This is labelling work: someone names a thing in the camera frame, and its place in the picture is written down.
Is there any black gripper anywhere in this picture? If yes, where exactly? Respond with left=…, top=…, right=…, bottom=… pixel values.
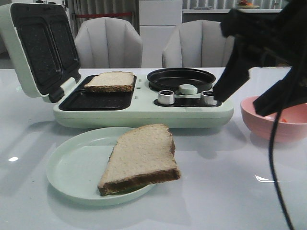
left=213, top=0, right=307, bottom=116

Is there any pink bowl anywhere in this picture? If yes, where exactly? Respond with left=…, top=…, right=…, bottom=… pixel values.
left=240, top=96, right=307, bottom=143

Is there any bread slice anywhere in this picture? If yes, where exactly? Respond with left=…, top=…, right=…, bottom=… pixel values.
left=84, top=71, right=134, bottom=92
left=97, top=124, right=181, bottom=196

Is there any green breakfast maker lid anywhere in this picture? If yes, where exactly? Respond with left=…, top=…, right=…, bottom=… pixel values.
left=0, top=3, right=81, bottom=103

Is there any green breakfast maker base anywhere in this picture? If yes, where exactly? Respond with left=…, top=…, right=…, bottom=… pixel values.
left=53, top=69, right=234, bottom=128

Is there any right silver control knob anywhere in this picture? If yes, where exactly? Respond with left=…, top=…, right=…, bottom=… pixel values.
left=200, top=91, right=218, bottom=106

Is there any silver control knob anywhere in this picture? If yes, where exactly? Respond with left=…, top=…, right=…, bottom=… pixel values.
left=200, top=91, right=218, bottom=106
left=157, top=90, right=175, bottom=105

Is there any right grey chair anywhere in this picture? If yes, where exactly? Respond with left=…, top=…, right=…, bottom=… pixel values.
left=162, top=20, right=235, bottom=68

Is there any grey chair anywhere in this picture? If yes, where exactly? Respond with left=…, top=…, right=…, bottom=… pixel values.
left=75, top=17, right=143, bottom=69
left=162, top=20, right=235, bottom=68

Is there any fruit plate on counter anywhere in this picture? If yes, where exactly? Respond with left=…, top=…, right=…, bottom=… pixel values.
left=237, top=0, right=260, bottom=10

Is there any dark grey counter cabinet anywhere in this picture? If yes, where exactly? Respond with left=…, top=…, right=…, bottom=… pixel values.
left=182, top=9, right=282, bottom=23

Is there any black round frying pan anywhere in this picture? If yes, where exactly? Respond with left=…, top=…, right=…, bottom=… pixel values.
left=147, top=68, right=216, bottom=93

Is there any left silver control knob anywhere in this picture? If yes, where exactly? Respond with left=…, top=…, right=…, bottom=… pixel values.
left=157, top=90, right=175, bottom=105

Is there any white refrigerator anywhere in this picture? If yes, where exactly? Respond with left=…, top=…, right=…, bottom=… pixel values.
left=139, top=0, right=182, bottom=68

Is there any left grey chair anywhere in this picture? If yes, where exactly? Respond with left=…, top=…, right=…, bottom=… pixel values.
left=75, top=17, right=143, bottom=69

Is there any light green plate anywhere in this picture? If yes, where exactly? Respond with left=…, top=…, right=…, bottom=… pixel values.
left=46, top=127, right=154, bottom=206

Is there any black right cable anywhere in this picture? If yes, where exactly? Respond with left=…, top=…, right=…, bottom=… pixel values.
left=268, top=51, right=307, bottom=230

